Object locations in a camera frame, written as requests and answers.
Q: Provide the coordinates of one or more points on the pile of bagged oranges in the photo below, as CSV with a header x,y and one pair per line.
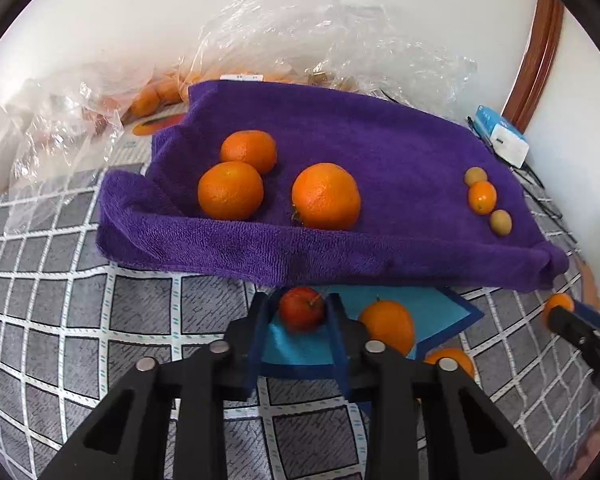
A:
x,y
155,92

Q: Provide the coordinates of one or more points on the cluster of bagged brown longans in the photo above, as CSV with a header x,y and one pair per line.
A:
x,y
327,78

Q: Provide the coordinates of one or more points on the white charger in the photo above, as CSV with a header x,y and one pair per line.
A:
x,y
510,146

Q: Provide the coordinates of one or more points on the grey checked blanket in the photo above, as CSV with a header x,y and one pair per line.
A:
x,y
55,285

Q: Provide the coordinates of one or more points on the medium orange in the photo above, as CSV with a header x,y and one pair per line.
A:
x,y
386,325
464,360
557,302

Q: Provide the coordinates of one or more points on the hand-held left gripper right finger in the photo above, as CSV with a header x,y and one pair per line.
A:
x,y
339,345

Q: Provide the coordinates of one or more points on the large clear plastic bag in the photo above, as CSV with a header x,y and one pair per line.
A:
x,y
305,25

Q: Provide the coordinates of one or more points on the yellowish longan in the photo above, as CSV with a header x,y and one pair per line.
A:
x,y
475,176
500,221

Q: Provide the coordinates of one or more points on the crumpled clear plastic bag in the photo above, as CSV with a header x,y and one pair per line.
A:
x,y
70,120

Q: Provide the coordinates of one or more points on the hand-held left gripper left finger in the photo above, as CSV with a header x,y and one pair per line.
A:
x,y
257,340

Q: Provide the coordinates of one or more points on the small orange kumquat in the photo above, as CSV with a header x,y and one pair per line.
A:
x,y
482,197

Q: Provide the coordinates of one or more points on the blue and white box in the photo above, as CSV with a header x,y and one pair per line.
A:
x,y
490,119

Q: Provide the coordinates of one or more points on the brown wooden door frame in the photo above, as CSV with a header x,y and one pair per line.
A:
x,y
537,55

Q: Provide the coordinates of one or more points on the white plastic bag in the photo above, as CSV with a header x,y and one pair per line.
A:
x,y
5,135

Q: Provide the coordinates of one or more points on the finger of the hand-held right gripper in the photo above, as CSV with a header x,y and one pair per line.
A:
x,y
575,327
587,310

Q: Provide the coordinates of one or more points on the purple towel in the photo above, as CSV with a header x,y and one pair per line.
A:
x,y
380,150

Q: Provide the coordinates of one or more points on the large orange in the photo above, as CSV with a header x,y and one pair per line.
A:
x,y
248,151
230,190
326,196

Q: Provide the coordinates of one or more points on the small red apple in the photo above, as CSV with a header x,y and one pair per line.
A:
x,y
297,310

